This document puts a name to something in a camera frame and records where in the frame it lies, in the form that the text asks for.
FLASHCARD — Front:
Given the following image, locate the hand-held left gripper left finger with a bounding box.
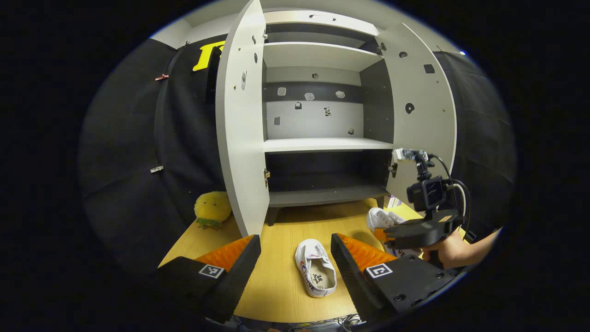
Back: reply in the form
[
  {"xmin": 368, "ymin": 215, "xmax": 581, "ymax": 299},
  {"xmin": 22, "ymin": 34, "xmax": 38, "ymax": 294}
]
[{"xmin": 158, "ymin": 234, "xmax": 262, "ymax": 324}]

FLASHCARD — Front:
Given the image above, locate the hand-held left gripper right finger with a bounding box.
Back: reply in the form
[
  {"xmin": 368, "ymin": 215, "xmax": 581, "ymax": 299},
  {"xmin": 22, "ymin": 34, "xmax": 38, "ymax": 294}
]
[{"xmin": 330, "ymin": 233, "xmax": 461, "ymax": 324}]

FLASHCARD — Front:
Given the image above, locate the white canvas shoe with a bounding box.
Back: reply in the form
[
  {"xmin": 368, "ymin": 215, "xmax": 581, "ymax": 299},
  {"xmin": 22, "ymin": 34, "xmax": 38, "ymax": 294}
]
[
  {"xmin": 366, "ymin": 207, "xmax": 423, "ymax": 260},
  {"xmin": 294, "ymin": 238, "xmax": 338, "ymax": 298}
]

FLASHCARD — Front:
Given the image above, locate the white shoe cabinet door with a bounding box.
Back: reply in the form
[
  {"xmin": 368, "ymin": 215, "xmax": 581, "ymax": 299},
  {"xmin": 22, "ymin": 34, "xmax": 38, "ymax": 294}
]
[
  {"xmin": 215, "ymin": 0, "xmax": 271, "ymax": 238},
  {"xmin": 376, "ymin": 23, "xmax": 458, "ymax": 209}
]

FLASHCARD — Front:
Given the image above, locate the white grey shoe cabinet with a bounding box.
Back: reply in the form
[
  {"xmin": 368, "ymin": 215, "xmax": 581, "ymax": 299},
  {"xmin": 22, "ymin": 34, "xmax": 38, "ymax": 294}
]
[{"xmin": 261, "ymin": 9, "xmax": 398, "ymax": 226}]

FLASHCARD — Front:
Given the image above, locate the yellow plush toy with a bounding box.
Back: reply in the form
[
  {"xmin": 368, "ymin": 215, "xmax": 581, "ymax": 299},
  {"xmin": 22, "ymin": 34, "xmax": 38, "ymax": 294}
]
[{"xmin": 194, "ymin": 191, "xmax": 232, "ymax": 230}]

